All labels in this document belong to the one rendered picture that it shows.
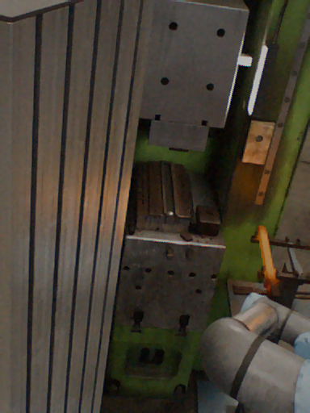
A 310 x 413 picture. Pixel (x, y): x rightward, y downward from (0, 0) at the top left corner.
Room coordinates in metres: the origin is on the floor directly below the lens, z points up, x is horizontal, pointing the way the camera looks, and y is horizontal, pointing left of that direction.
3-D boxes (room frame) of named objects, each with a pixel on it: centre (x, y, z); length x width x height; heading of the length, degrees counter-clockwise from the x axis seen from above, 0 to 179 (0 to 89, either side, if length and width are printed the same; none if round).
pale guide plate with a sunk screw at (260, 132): (1.95, -0.33, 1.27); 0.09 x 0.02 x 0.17; 96
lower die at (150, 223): (1.99, -0.01, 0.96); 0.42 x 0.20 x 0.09; 6
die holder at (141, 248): (2.01, -0.06, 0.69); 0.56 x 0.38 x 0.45; 6
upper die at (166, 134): (1.99, -0.01, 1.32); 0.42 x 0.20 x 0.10; 6
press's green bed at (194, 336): (2.01, -0.06, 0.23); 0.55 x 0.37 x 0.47; 6
